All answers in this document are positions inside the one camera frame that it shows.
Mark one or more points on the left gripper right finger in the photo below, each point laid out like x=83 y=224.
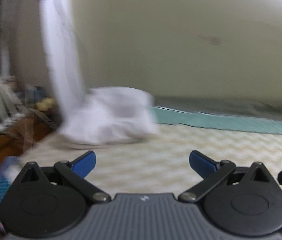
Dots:
x=213 y=173

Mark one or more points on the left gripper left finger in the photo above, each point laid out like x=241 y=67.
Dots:
x=72 y=174

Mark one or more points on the white printed t-shirt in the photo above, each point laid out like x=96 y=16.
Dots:
x=102 y=116

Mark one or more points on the beige zigzag bed cover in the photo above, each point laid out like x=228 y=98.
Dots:
x=161 y=163

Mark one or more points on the teal striped bed sheet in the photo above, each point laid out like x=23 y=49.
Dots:
x=215 y=121

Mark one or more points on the grey curtain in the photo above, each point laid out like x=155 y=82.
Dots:
x=21 y=47

